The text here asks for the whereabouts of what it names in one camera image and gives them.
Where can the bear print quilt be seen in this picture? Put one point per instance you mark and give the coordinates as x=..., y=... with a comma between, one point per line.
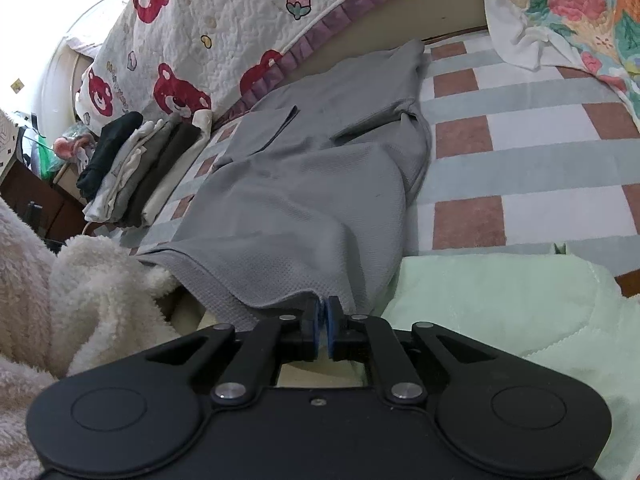
x=225, y=25

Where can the off-white folded garment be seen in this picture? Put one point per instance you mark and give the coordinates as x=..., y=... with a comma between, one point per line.
x=192, y=155

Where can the dark wooden cabinet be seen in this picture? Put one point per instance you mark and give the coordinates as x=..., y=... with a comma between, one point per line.
x=30, y=195

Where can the beige nightstand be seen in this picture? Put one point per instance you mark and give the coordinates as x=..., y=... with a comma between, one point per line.
x=67, y=182

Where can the grey shirt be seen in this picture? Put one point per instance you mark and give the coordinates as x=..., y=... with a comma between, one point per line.
x=300, y=185

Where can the white fluffy blanket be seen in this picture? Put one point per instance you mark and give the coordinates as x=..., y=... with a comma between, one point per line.
x=90, y=285

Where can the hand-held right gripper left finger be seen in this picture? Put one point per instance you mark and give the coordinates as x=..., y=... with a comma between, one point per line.
x=315, y=330

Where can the cream folded garment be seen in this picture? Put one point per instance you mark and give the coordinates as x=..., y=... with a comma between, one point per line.
x=135, y=165

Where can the checked bear print mat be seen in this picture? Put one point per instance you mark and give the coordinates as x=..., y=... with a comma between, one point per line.
x=525, y=160

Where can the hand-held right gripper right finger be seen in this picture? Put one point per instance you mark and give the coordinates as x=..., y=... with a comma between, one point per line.
x=336, y=335

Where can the light green blanket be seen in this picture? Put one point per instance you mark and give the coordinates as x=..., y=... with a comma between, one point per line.
x=500, y=310

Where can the green plastic bag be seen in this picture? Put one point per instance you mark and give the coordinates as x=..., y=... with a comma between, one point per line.
x=45, y=160

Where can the floral quilt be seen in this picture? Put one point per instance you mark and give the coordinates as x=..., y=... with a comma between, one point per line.
x=575, y=0

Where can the grey folded garment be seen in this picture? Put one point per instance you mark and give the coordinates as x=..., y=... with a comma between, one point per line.
x=162, y=142

